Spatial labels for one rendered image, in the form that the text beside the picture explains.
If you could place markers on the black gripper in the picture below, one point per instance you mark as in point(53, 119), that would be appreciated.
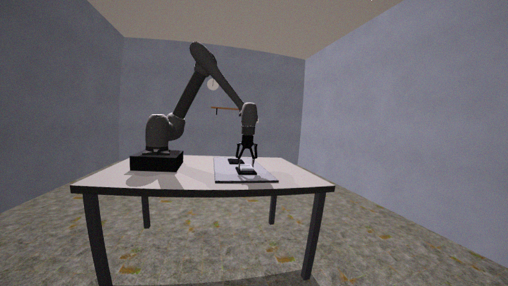
point(247, 142)

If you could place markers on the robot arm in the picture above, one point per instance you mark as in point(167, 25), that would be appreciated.
point(160, 128)

